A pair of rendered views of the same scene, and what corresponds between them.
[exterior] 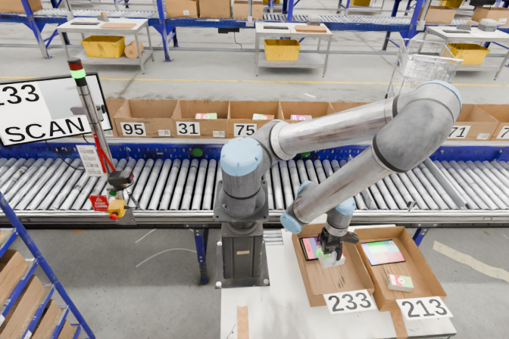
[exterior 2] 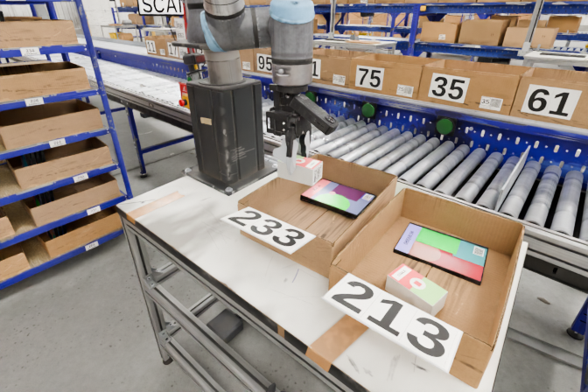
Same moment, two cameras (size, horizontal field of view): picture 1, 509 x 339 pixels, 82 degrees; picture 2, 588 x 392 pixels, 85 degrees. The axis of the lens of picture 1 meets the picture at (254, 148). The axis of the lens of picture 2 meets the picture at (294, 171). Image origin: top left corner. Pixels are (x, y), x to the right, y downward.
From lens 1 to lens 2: 1.21 m
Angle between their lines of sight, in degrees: 39
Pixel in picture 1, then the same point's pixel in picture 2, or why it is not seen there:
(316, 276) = (290, 216)
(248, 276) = (217, 176)
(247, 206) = (197, 23)
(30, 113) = not seen: outside the picture
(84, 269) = not seen: hidden behind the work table
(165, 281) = not seen: hidden behind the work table
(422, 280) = (486, 327)
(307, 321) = (214, 241)
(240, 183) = not seen: outside the picture
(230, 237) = (191, 84)
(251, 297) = (198, 193)
